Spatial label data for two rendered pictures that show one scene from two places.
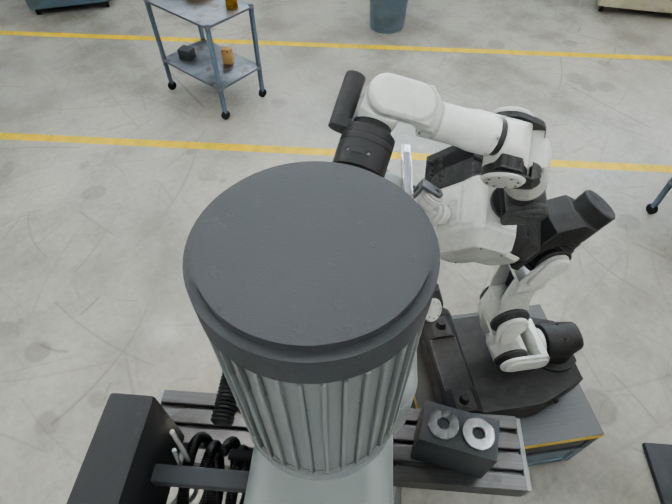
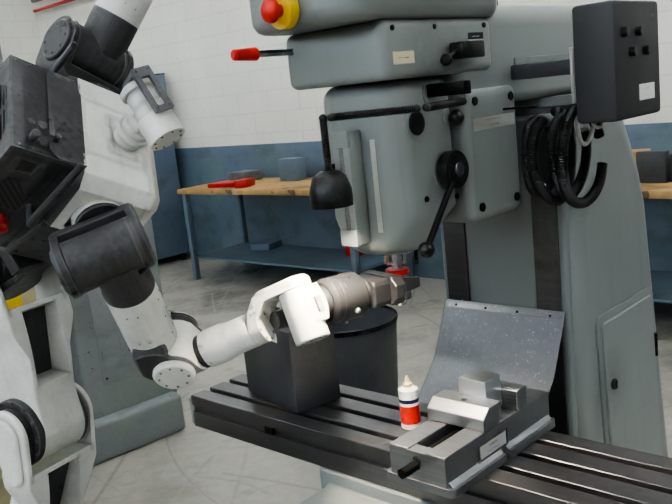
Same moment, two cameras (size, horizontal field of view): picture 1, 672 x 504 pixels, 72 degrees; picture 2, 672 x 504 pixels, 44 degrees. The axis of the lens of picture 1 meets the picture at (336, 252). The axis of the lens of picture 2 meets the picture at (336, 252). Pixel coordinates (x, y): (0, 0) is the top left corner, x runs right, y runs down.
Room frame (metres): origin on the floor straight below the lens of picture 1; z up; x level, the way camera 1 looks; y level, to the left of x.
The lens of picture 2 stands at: (1.77, 0.91, 1.62)
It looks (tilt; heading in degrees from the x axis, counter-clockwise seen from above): 11 degrees down; 219
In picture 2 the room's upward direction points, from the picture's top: 6 degrees counter-clockwise
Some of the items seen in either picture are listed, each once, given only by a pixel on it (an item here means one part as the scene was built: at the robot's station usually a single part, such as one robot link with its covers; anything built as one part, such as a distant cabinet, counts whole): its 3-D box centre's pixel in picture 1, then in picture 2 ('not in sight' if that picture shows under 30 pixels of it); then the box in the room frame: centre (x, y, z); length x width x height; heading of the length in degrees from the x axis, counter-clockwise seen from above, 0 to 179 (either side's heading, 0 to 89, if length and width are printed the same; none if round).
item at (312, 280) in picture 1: (317, 338); not in sight; (0.23, 0.02, 2.05); 0.20 x 0.20 x 0.32
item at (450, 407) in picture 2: not in sight; (463, 410); (0.55, 0.17, 1.03); 0.12 x 0.06 x 0.04; 85
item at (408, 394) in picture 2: not in sight; (408, 401); (0.49, 0.00, 0.99); 0.04 x 0.04 x 0.11
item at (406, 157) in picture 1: (407, 186); not in sight; (0.63, -0.13, 1.89); 0.24 x 0.04 x 0.01; 176
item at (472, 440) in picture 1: (454, 439); (288, 354); (0.45, -0.36, 1.04); 0.22 x 0.12 x 0.20; 74
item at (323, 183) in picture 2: not in sight; (330, 187); (0.72, 0.05, 1.46); 0.07 x 0.07 x 0.06
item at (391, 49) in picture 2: not in sight; (391, 53); (0.44, 0.00, 1.68); 0.34 x 0.24 x 0.10; 176
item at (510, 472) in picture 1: (334, 440); (415, 445); (0.49, 0.01, 0.90); 1.24 x 0.23 x 0.08; 86
